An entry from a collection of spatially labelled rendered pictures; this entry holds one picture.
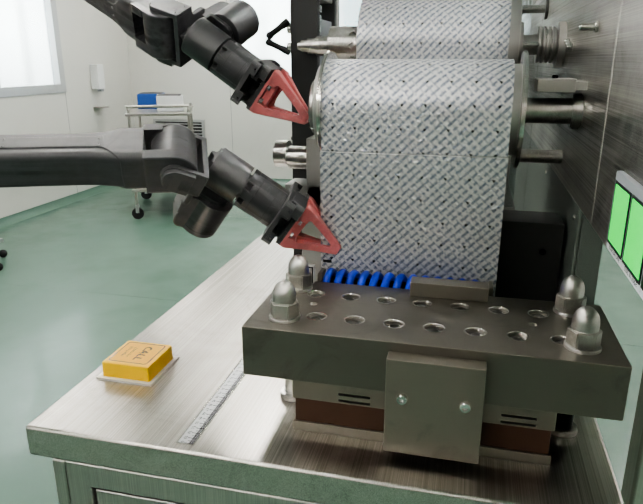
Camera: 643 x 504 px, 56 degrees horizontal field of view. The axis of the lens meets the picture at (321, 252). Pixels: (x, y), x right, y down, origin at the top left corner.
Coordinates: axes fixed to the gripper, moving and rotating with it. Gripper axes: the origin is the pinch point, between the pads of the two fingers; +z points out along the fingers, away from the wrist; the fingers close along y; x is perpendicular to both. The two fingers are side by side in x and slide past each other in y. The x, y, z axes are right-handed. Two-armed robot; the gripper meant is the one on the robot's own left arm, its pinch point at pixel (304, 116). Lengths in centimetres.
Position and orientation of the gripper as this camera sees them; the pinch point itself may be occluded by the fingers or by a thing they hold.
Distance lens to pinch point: 89.1
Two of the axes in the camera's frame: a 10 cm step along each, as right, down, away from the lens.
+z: 8.0, 5.9, 0.1
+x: 5.6, -7.5, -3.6
